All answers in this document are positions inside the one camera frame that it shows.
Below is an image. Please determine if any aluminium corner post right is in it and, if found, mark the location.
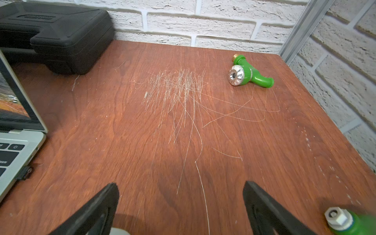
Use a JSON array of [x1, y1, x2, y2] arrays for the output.
[[278, 0, 334, 65]]

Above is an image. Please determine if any black plastic tool case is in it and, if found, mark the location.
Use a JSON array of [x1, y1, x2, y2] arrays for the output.
[[1, 2, 115, 74]]

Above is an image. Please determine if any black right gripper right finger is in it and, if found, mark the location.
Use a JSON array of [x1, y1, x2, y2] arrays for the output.
[[243, 181, 315, 235]]

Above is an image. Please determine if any silver laptop with black keys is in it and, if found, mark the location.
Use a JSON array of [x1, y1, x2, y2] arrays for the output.
[[1, 54, 48, 199]]

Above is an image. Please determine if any green hose nozzle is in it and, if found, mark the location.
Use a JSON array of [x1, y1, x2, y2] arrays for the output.
[[228, 54, 274, 88]]

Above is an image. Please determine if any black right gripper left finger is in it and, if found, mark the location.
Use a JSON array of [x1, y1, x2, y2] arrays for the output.
[[50, 183, 119, 235]]

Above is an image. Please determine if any small black usb receiver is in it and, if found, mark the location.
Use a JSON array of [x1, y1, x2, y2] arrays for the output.
[[15, 165, 34, 181]]

